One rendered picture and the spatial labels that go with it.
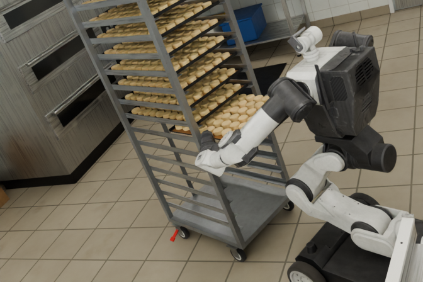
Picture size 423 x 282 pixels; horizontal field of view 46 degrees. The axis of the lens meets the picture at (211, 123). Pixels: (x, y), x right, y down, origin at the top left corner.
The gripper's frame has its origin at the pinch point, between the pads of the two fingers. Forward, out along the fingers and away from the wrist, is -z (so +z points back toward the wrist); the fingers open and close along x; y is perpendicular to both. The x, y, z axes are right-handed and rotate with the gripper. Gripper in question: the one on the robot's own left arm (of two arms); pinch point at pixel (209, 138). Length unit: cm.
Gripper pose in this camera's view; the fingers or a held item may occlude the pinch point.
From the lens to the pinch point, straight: 232.6
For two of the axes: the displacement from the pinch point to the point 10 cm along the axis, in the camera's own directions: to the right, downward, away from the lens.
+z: 0.1, 4.3, -9.0
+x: -3.3, -8.5, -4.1
